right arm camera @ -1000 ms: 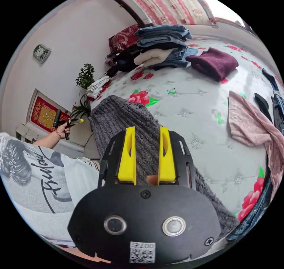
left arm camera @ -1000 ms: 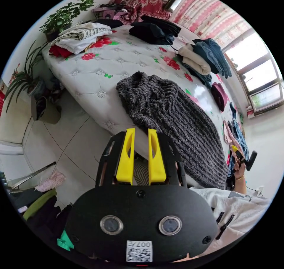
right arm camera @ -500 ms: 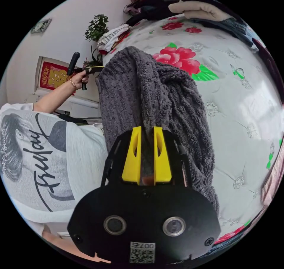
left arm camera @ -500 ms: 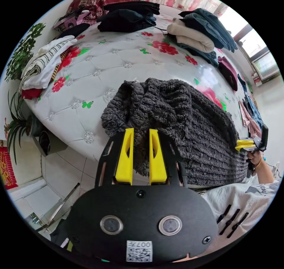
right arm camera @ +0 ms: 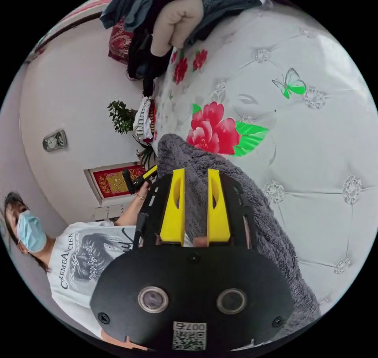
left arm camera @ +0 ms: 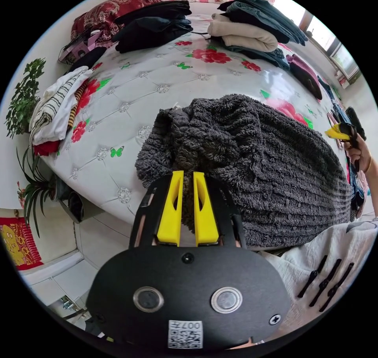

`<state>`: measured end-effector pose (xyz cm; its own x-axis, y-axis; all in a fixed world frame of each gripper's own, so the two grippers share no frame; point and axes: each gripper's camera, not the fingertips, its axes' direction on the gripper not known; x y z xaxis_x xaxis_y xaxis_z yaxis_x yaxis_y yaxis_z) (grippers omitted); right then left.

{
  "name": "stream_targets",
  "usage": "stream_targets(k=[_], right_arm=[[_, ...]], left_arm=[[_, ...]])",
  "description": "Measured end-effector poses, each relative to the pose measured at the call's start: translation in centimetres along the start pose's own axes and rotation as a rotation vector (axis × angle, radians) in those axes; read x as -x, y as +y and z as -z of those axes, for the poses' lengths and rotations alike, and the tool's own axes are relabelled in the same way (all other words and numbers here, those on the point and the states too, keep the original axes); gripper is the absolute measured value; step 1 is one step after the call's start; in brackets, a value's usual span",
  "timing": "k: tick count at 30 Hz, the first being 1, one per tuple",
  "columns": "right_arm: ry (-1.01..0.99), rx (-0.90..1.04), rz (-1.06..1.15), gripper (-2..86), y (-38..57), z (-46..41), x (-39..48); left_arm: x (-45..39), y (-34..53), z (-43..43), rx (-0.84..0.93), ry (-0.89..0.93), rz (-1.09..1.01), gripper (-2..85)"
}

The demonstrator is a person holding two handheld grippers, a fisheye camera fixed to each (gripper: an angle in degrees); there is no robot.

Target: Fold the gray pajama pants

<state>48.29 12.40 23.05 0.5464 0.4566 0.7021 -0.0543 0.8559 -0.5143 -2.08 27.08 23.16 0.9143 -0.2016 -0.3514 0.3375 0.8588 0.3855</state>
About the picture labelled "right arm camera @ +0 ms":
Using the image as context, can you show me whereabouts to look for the red and gold framed picture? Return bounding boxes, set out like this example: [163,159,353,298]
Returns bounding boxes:
[84,162,146,207]

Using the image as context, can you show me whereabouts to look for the pile of striped clothes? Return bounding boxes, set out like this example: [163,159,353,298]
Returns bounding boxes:
[132,96,158,142]

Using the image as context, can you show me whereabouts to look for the gray fuzzy pajama pants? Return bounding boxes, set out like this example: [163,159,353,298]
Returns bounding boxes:
[156,133,321,341]

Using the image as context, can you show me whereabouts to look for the silver wall clock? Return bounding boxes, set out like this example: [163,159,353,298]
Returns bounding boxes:
[42,130,68,153]

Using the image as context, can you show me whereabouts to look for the bed with floral sheet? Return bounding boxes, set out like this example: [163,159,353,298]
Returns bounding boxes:
[153,0,376,320]

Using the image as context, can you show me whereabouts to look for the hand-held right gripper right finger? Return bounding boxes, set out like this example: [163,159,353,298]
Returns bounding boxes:
[206,169,231,246]

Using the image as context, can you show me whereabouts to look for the person's left forearm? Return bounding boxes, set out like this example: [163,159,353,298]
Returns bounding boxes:
[114,195,146,226]

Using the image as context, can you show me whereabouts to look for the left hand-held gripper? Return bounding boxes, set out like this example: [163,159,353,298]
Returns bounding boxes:
[132,165,159,189]

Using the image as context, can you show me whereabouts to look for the green potted plant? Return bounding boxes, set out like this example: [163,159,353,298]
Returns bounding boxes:
[107,100,157,167]

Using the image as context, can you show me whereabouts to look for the person's body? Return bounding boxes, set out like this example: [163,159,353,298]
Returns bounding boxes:
[4,191,143,338]

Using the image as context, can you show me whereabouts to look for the red patterned cushion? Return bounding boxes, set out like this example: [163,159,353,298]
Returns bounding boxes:
[107,20,134,65]

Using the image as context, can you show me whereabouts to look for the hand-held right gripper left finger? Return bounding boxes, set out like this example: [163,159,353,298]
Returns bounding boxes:
[160,169,186,244]

